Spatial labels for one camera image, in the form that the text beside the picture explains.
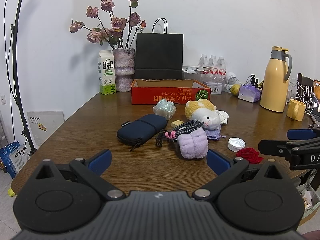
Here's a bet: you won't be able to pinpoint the yellow ceramic mug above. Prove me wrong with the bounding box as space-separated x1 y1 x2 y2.
286 99 306 121

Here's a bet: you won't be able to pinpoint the purple woven drawstring pouch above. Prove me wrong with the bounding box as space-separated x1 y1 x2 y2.
204 125 225 141

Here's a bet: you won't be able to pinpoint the red fabric rose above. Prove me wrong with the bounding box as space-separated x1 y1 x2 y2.
235 147 264 164

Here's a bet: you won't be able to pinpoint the lilac fluffy towel roll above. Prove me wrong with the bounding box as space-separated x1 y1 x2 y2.
177 128 208 159

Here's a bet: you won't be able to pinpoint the clear water bottle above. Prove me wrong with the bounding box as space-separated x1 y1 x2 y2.
198 54 208 74
217 56 226 83
208 55 218 81

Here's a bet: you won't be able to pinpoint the clear water bottle middle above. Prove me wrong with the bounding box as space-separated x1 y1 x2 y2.
208 55 218 81

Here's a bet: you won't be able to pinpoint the iridescent crumpled plastic bag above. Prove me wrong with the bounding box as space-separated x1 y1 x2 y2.
153 99 176 120

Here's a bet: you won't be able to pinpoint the purple tissue packet bag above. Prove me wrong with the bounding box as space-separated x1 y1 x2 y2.
238 85 261 103

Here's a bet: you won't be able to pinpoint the white flat carton box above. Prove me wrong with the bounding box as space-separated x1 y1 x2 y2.
182 66 210 72

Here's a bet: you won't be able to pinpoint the small wooden block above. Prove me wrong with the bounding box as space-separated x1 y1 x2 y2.
170 120 184 128

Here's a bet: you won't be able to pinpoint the yellow white hamster plush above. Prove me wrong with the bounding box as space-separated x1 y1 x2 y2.
184 99 221 130

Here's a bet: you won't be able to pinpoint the dark wooden chair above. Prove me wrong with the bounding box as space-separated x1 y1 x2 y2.
296 73 313 102

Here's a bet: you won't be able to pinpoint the red cardboard pumpkin box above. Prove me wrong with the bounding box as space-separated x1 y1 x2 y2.
131 79 211 105

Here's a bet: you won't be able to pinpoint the black paper shopping bag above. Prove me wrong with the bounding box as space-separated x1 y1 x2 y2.
135 18 183 80

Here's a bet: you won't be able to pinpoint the clear water bottle right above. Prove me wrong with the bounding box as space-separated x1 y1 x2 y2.
217 56 226 83

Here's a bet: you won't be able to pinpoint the navy blue zip pouch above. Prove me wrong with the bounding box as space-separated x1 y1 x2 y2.
117 114 168 151

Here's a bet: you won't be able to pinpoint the purple textured flower vase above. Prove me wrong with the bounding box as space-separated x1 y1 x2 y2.
113 48 135 92

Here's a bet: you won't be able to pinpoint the white plastic jar lid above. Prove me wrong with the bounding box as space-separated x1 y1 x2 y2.
228 137 246 152

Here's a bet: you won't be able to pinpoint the laptop computer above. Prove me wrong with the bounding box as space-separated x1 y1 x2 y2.
310 80 320 127

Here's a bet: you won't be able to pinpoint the yellow green apple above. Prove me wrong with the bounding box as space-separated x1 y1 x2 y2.
230 84 241 97

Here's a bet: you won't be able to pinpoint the clear water bottle left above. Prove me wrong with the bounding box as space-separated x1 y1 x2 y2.
198 54 208 74

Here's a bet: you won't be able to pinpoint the white cloth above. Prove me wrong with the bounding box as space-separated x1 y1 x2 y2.
217 110 229 125

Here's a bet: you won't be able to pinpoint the clear food container with lid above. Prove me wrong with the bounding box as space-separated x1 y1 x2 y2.
183 70 207 82

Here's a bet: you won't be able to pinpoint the dried pink roses bouquet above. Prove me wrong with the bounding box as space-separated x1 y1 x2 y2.
69 0 146 49

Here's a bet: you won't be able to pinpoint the white green milk carton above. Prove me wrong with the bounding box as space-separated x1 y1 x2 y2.
97 50 116 95

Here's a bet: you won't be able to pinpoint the small white desk fan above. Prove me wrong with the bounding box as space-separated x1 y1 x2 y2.
223 72 238 93

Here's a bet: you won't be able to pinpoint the blue printed bag on floor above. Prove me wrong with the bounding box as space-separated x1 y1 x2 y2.
0 141 20 179

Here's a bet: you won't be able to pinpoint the pale floral tin box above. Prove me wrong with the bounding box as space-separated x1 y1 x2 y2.
203 81 223 95

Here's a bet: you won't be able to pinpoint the black light stand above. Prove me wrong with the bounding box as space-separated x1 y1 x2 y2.
9 0 38 157

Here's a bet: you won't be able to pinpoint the white charging cables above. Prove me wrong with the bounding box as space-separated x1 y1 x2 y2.
287 77 315 106

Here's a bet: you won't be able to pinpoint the yellow thermos jug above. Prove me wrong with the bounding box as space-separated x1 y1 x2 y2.
260 46 292 113

